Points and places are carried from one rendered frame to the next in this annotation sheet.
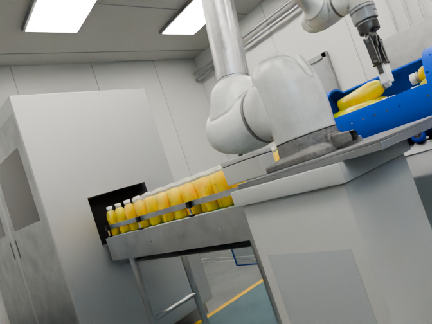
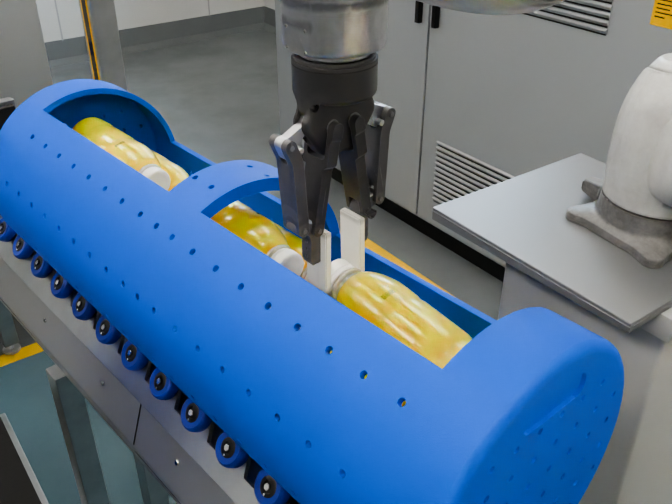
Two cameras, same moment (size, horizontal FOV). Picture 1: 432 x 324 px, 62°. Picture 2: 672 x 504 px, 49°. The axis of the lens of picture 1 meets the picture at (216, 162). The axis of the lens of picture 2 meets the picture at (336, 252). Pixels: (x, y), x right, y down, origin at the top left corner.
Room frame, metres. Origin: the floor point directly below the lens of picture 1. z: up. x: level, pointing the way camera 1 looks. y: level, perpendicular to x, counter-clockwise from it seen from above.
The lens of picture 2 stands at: (1.95, -0.64, 1.60)
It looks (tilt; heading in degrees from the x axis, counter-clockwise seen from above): 32 degrees down; 184
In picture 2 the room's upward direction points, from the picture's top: straight up
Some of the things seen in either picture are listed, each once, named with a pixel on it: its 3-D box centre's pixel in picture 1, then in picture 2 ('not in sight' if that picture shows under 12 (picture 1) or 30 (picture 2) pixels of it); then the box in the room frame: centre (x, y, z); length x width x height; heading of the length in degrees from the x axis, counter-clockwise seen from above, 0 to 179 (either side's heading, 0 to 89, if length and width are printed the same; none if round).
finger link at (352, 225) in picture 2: (382, 73); (352, 243); (1.30, -0.68, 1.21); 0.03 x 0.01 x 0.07; 45
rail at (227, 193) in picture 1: (172, 209); not in sight; (2.00, 0.31, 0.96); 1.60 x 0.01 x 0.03; 46
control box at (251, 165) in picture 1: (248, 166); not in sight; (1.47, -0.12, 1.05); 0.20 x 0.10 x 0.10; 46
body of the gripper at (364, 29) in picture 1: (371, 34); (334, 101); (1.32, -0.69, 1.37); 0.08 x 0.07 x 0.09; 135
